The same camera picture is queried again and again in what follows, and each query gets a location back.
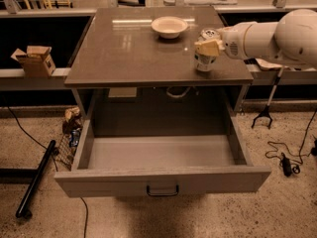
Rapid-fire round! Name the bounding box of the grey shelf rail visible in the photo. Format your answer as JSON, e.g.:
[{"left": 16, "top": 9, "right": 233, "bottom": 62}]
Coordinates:
[{"left": 0, "top": 67, "right": 70, "bottom": 91}]

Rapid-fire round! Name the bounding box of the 7up soda can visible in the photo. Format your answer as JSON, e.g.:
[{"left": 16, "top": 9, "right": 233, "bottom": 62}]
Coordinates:
[{"left": 194, "top": 28, "right": 220, "bottom": 72}]

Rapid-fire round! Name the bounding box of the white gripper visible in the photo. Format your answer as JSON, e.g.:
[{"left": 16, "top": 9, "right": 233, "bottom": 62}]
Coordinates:
[{"left": 194, "top": 21, "right": 256, "bottom": 60}]

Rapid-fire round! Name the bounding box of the grey cabinet with top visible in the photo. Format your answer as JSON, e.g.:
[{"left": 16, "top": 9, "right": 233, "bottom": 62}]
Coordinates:
[{"left": 64, "top": 7, "right": 253, "bottom": 111}]

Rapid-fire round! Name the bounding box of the grabber reacher tool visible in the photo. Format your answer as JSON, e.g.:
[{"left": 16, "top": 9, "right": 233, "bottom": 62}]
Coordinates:
[{"left": 252, "top": 67, "right": 284, "bottom": 128}]

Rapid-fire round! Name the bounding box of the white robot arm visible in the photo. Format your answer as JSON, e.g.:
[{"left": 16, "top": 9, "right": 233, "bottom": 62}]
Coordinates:
[{"left": 194, "top": 9, "right": 317, "bottom": 68}]

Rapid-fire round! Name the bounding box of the black drawer handle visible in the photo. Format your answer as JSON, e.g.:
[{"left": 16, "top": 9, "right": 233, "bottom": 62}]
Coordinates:
[{"left": 146, "top": 185, "right": 179, "bottom": 197}]

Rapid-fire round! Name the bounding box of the open grey top drawer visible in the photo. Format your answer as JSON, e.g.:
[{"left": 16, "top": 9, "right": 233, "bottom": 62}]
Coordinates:
[{"left": 53, "top": 88, "right": 272, "bottom": 198}]

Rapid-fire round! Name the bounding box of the black floor cable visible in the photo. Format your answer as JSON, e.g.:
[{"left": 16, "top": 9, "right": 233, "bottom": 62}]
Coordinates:
[{"left": 1, "top": 96, "right": 90, "bottom": 238}]

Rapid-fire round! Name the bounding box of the small cardboard box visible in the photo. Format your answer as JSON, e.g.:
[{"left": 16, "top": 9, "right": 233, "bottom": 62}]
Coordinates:
[{"left": 11, "top": 46, "right": 55, "bottom": 78}]

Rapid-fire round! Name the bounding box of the black metal bar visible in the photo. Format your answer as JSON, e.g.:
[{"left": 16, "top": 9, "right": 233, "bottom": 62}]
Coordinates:
[{"left": 15, "top": 140, "right": 55, "bottom": 218}]

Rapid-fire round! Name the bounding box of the white takeout container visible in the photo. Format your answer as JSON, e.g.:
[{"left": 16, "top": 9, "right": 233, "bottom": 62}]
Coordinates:
[{"left": 256, "top": 59, "right": 282, "bottom": 71}]

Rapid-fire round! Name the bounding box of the wire basket with trash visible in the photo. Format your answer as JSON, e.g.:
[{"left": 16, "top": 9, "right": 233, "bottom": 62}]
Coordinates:
[{"left": 54, "top": 106, "right": 82, "bottom": 171}]

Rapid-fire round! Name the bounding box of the white paper bowl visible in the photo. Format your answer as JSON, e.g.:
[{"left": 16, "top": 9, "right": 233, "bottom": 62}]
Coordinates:
[{"left": 151, "top": 17, "right": 188, "bottom": 40}]

